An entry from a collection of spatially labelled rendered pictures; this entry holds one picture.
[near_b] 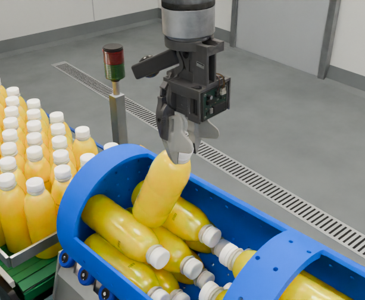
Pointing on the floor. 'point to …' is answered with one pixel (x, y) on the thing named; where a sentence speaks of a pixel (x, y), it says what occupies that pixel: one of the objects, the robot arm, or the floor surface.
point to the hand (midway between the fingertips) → (181, 150)
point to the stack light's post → (118, 118)
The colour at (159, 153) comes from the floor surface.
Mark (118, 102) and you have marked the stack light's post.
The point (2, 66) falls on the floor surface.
